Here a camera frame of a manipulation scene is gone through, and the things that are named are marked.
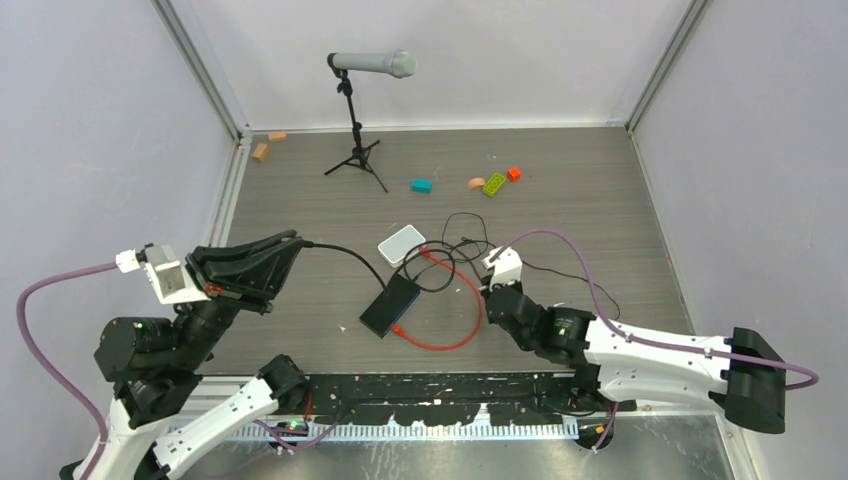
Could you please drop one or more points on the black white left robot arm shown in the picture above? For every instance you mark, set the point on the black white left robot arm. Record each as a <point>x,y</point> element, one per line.
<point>153,363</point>

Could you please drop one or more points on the black microphone tripod stand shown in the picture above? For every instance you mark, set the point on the black microphone tripod stand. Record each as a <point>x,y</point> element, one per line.
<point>360,153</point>

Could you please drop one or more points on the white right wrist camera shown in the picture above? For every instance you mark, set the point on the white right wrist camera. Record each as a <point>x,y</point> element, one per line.
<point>503,267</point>

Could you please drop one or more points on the green lego brick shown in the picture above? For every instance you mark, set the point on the green lego brick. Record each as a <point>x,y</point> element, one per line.
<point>493,185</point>

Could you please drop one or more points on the peach toy block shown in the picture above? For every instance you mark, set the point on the peach toy block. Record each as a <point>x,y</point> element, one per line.
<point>476,183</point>

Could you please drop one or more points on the white router box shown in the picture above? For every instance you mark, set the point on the white router box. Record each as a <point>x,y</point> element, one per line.
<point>395,248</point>

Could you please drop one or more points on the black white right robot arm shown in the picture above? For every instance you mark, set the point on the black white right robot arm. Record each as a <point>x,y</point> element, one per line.
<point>736,374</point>

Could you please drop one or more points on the orange toy block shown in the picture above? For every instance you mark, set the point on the orange toy block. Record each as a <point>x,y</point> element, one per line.
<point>514,174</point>

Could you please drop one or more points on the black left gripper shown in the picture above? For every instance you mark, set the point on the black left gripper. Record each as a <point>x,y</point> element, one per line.
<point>249,272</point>

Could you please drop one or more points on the black network switch blue ports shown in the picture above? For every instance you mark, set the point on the black network switch blue ports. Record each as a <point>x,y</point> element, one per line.
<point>390,305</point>

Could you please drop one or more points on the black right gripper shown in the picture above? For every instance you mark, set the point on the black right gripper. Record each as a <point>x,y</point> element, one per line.
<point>485,288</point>

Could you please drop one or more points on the grey microphone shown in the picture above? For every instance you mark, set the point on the grey microphone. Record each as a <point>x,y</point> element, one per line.
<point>398,64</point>

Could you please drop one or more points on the teal toy block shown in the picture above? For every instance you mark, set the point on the teal toy block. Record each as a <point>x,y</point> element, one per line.
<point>419,185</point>

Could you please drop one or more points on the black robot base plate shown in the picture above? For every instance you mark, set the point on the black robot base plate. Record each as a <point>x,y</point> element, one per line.
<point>510,399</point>

